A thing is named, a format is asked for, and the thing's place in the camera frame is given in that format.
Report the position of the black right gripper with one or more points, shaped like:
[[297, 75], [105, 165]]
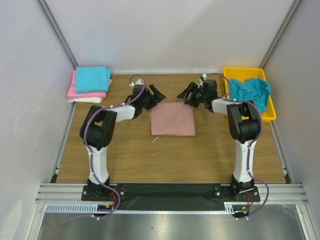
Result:
[[192, 95]]

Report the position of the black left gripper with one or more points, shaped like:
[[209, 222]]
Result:
[[158, 97]]

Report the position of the dusty pink t shirt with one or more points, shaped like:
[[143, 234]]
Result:
[[172, 119]]

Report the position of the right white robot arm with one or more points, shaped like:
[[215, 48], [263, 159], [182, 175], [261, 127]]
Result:
[[245, 127]]

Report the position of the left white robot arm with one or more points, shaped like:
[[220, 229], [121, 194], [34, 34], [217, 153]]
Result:
[[98, 128]]

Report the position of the yellow plastic bin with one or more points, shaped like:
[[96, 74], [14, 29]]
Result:
[[243, 73]]

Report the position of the teal crumpled t shirt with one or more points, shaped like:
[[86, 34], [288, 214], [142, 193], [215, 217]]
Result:
[[252, 89]]

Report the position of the folded white t shirt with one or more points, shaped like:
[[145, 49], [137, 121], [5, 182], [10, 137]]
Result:
[[94, 100]]

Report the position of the folded teal t shirt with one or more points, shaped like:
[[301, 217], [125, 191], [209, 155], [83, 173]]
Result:
[[89, 79]]

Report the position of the folded pink t shirt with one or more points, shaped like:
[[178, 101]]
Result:
[[72, 90]]

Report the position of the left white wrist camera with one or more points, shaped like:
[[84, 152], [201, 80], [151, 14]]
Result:
[[140, 81]]

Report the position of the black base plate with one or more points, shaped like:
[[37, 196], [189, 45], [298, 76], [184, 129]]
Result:
[[180, 196]]

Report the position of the aluminium frame rail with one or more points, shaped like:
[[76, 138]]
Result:
[[49, 16]]

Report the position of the grey slotted cable duct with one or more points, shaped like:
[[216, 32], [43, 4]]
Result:
[[85, 208]]

